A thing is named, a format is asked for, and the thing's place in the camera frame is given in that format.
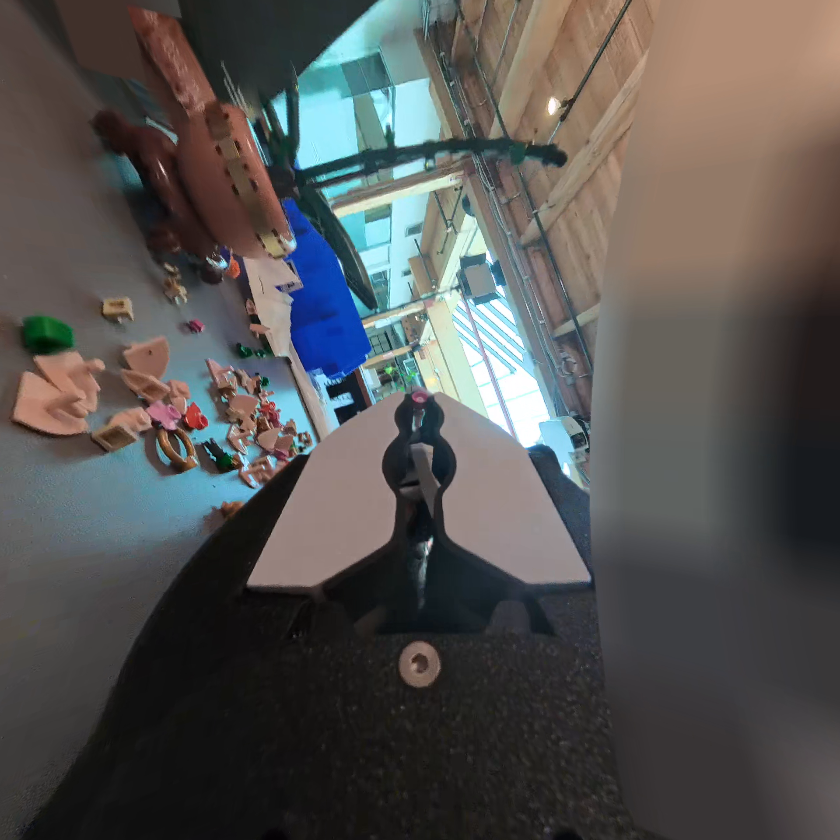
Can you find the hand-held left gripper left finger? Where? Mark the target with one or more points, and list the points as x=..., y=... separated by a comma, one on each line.
x=328, y=505

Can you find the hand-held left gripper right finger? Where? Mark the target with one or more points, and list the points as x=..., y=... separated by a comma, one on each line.
x=512, y=512

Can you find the grey brick stem pink tip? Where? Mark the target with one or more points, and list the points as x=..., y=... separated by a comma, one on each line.
x=422, y=463

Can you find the red brick piece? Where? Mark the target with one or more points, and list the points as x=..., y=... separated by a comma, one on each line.
x=195, y=417

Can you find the blue plastic bin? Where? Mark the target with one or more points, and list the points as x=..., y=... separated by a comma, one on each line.
x=328, y=302

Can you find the ceiling heater unit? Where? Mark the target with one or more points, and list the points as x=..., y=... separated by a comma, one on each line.
x=479, y=279

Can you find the cream square brick piece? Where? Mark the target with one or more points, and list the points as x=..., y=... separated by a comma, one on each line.
x=118, y=308

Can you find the pile of loose brick pieces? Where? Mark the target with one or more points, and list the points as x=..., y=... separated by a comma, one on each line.
x=52, y=400

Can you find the green brick piece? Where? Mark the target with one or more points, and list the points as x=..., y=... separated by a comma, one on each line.
x=46, y=331

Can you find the brick orchid in pink pot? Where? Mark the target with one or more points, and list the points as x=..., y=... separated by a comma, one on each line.
x=216, y=184

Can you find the ceiling lamp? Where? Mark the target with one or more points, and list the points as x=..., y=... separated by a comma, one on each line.
x=554, y=103

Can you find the orchid set box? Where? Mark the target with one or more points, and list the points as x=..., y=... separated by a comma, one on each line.
x=170, y=59

